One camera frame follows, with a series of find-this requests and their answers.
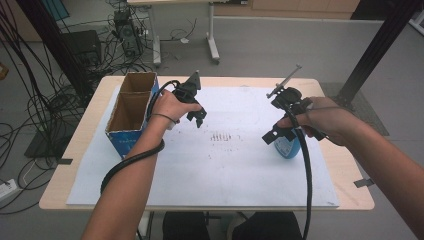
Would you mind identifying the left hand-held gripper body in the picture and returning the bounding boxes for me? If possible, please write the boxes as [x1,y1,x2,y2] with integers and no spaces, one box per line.
[172,70,202,104]

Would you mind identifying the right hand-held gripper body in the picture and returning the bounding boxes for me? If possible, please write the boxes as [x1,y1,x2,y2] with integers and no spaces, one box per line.
[265,64,313,116]

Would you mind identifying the blue bottle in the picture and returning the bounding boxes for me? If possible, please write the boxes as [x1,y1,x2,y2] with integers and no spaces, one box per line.
[273,129,303,160]

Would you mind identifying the person's left hand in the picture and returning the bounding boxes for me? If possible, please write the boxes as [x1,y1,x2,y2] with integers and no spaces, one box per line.
[150,89,203,126]

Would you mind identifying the person's right hand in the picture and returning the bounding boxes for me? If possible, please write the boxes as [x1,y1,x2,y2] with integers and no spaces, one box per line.
[276,96,363,147]

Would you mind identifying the white desk with legs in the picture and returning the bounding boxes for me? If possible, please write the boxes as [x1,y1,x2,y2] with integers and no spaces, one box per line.
[126,0,249,67]

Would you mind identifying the open cardboard box blue sides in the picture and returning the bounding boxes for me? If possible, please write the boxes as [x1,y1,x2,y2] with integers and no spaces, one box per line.
[105,71,160,159]

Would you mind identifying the white paper sheet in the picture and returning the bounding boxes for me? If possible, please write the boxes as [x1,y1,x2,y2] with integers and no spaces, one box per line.
[65,85,340,208]

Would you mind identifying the computer tower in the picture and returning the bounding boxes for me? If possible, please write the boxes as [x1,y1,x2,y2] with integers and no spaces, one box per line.
[113,9,145,58]

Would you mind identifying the person's right leg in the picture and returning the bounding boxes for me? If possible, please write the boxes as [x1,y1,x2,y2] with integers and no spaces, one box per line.
[231,211,303,240]

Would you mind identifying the person's leg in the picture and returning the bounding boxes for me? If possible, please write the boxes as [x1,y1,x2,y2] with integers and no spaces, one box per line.
[231,211,303,240]
[162,211,211,240]

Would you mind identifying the person's left leg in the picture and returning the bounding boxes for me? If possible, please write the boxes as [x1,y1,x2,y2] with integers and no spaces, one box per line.
[162,211,211,240]

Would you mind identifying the black box on floor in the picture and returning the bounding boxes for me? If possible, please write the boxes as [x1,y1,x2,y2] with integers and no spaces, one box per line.
[61,29,103,68]

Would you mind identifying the white table leg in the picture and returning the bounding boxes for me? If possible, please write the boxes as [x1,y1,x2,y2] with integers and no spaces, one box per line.
[137,210,155,240]

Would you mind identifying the black floor plate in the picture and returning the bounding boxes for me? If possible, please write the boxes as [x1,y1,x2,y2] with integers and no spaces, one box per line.
[24,126,84,160]

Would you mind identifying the white power strip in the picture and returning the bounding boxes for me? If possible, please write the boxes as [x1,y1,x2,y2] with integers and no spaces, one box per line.
[0,178,20,202]

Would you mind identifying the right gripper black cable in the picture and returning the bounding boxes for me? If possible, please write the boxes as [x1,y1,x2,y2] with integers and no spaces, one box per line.
[281,103,314,240]

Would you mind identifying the black metal post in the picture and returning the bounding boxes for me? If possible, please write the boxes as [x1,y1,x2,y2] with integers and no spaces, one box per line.
[15,0,95,98]
[333,0,424,108]

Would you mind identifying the tangle of black floor cables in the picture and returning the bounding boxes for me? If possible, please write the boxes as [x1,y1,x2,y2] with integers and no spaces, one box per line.
[0,0,154,215]

